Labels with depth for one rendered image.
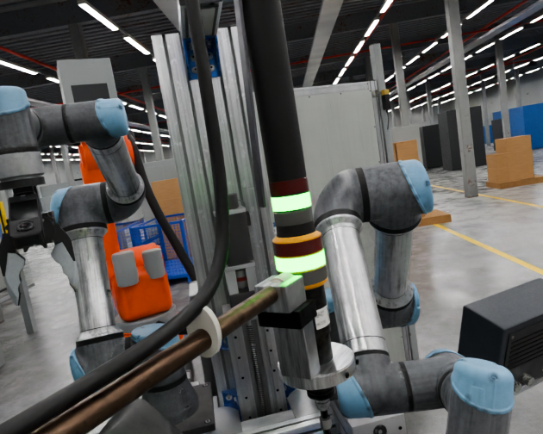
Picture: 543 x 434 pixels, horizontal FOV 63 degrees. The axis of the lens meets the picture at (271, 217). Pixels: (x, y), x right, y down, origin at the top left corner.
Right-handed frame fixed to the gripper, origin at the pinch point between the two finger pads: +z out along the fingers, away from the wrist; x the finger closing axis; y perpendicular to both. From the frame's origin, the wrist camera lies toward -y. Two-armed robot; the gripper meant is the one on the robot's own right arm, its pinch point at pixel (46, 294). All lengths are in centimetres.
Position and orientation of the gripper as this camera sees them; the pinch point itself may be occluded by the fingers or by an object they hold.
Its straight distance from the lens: 87.2
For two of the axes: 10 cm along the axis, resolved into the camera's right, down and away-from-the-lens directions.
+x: -9.0, 2.0, -3.8
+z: 1.6, 9.8, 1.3
